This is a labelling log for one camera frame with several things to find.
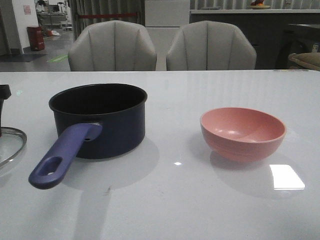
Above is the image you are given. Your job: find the fruit plate on counter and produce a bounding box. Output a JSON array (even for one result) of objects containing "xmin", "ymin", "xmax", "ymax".
[{"xmin": 248, "ymin": 0, "xmax": 271, "ymax": 10}]

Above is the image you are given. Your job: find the beige upholstered chair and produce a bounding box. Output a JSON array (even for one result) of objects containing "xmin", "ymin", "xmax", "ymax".
[
  {"xmin": 166, "ymin": 20, "xmax": 257, "ymax": 71},
  {"xmin": 68, "ymin": 20, "xmax": 157, "ymax": 72}
]

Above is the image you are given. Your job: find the white refrigerator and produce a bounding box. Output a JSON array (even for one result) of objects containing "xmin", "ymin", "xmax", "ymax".
[{"xmin": 144, "ymin": 0, "xmax": 190, "ymax": 71}]

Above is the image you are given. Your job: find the pink plastic bowl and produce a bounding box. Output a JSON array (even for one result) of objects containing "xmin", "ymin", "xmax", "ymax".
[{"xmin": 200, "ymin": 107, "xmax": 287, "ymax": 163}]

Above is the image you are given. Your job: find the dark blue saucepan purple handle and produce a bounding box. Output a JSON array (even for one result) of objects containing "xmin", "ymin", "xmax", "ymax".
[{"xmin": 28, "ymin": 83, "xmax": 148, "ymax": 190}]

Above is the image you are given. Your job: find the grey curtain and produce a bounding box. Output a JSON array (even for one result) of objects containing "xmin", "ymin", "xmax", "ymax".
[{"xmin": 69, "ymin": 0, "xmax": 145, "ymax": 40}]

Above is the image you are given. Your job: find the beige sofa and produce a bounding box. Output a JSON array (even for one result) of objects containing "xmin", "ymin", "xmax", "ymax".
[{"xmin": 288, "ymin": 52, "xmax": 320, "ymax": 71}]

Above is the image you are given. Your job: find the red bin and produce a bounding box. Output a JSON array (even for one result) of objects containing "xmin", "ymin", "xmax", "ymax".
[{"xmin": 27, "ymin": 26, "xmax": 45, "ymax": 51}]

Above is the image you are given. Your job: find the glass lid with purple knob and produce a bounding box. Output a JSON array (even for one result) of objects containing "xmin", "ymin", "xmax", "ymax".
[{"xmin": 0, "ymin": 84, "xmax": 27, "ymax": 176}]

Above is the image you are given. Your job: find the right beige upholstered chair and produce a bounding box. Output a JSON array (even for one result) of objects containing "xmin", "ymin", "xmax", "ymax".
[{"xmin": 166, "ymin": 20, "xmax": 257, "ymax": 71}]

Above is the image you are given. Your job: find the grey kitchen counter cabinet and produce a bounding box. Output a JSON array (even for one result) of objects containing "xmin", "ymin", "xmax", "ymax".
[{"xmin": 189, "ymin": 9, "xmax": 320, "ymax": 70}]

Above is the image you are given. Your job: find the left beige upholstered chair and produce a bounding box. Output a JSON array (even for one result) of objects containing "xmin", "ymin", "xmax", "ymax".
[{"xmin": 68, "ymin": 20, "xmax": 157, "ymax": 72}]

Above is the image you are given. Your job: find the red barrier belt stanchion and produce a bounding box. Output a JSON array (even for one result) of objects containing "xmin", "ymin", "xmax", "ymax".
[{"xmin": 74, "ymin": 12, "xmax": 140, "ymax": 41}]

